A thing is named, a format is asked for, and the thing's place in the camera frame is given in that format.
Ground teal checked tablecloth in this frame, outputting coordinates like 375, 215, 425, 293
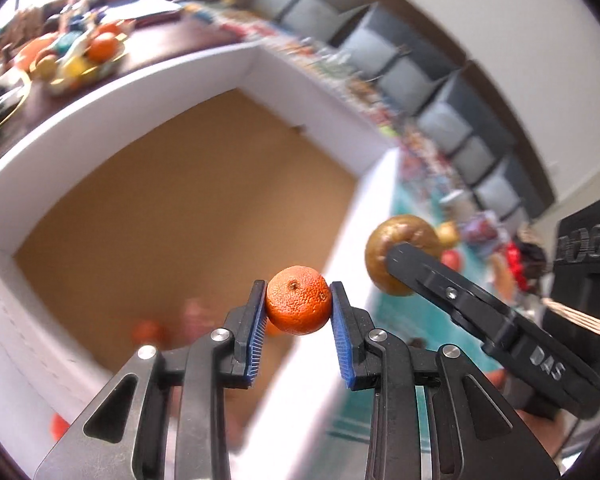
326, 183, 498, 444

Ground gold fruit tray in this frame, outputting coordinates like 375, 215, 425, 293
30, 32, 129, 96

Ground red orange apple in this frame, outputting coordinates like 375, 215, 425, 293
441, 248, 464, 273

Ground grey sofa cushion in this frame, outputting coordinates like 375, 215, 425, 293
471, 154, 552, 231
252, 0, 368, 42
413, 66, 516, 183
341, 4, 461, 115

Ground red labelled can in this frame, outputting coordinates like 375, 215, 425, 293
462, 210, 507, 258

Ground white cardboard box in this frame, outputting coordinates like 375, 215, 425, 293
0, 44, 399, 478

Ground orange fruit on tray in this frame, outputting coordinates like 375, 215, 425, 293
86, 32, 120, 64

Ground colourful patterned sofa cover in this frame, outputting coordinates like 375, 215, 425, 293
179, 1, 462, 201

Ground small orange tangerine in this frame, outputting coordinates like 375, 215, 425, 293
265, 266, 332, 336

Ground olive green apple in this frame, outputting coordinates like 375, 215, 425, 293
365, 214, 443, 297

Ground yellow onion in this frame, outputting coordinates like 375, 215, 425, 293
435, 220, 461, 250

